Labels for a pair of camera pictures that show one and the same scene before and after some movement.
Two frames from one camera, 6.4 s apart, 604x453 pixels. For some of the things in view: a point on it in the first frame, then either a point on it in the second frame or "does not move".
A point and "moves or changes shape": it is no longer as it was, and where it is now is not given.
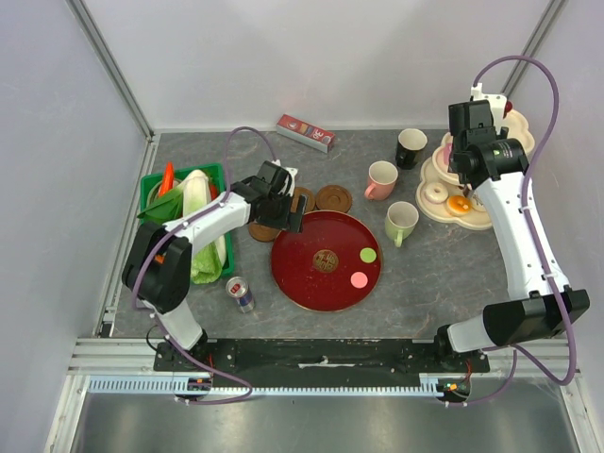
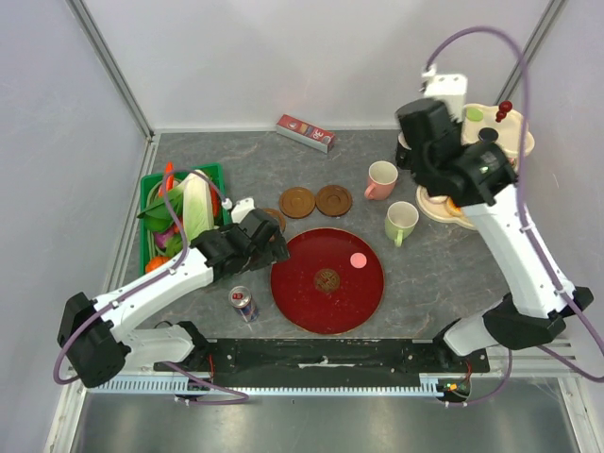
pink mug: (381, 177) does not move
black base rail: (325, 363) does not move
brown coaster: (333, 197) does not move
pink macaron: (359, 279) → (358, 260)
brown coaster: (302, 191) does not move
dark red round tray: (331, 265) moves or changes shape
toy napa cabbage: (209, 261) does not move
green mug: (401, 219) does not move
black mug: (410, 142) does not move
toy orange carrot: (168, 179) does not move
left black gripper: (291, 221) → (275, 251)
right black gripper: (500, 133) → (459, 125)
